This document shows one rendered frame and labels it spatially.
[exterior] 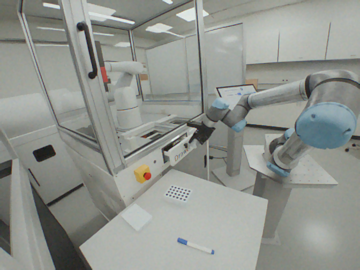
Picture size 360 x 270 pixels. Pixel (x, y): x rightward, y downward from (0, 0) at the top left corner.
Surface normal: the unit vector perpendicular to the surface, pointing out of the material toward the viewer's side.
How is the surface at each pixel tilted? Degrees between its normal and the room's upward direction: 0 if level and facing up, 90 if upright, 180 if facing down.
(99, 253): 0
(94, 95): 90
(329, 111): 39
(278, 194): 90
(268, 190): 90
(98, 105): 90
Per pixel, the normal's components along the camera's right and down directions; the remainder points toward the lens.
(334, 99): -0.51, -0.54
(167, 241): -0.11, -0.92
